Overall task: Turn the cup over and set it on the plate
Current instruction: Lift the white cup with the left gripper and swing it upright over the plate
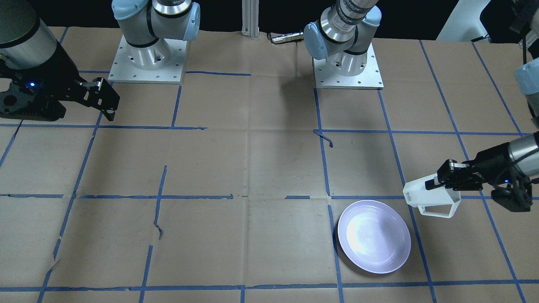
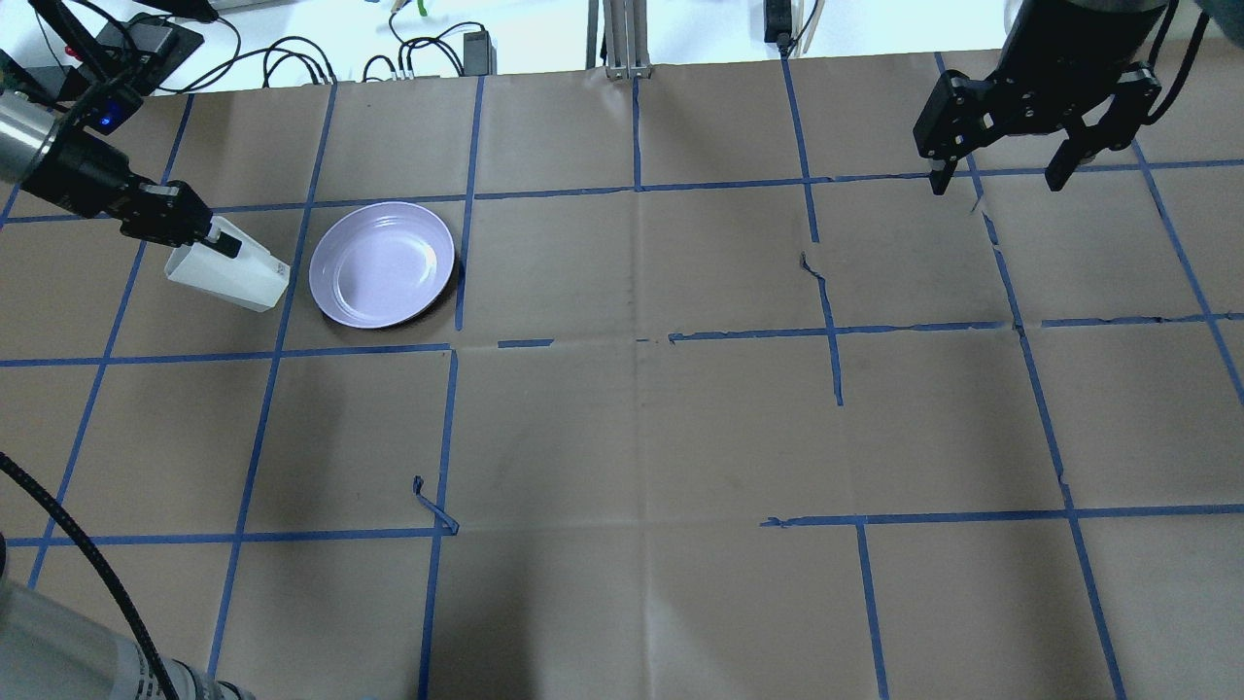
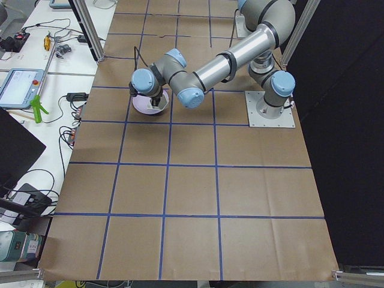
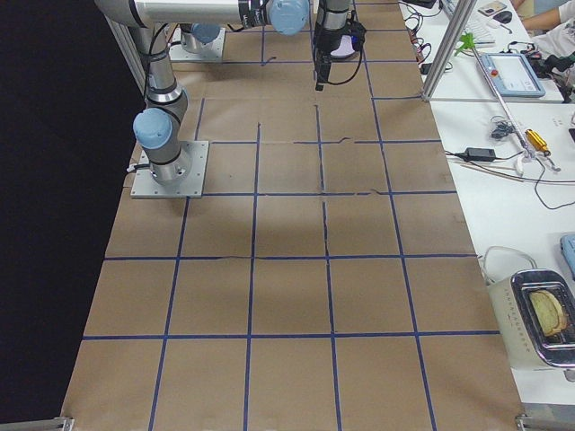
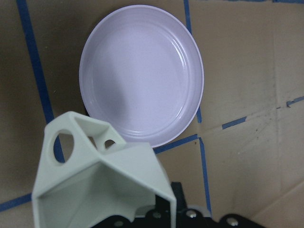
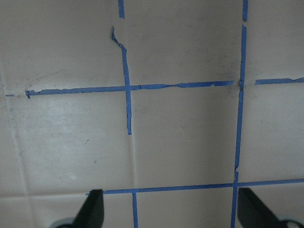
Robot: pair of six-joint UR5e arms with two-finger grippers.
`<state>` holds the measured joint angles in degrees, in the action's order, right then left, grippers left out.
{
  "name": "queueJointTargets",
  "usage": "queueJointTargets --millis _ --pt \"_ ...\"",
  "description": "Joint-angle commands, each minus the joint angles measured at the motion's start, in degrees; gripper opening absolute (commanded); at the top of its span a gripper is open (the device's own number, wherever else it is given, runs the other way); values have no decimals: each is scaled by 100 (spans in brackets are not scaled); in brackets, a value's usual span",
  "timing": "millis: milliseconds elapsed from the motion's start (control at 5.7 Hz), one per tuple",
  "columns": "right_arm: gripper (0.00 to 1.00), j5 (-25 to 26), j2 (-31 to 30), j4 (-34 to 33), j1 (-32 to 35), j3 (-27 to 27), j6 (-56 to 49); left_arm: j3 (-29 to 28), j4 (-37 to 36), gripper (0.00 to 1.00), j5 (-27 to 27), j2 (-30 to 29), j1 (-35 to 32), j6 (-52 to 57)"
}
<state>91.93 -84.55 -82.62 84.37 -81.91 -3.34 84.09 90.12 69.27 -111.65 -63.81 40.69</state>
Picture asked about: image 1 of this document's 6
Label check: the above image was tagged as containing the white faceted cup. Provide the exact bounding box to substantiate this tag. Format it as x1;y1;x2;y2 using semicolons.
403;174;462;218

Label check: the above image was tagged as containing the lilac plate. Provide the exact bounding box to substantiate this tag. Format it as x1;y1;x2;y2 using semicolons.
336;200;411;274

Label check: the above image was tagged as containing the brown paper table cover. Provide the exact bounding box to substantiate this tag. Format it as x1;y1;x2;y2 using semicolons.
0;26;539;303

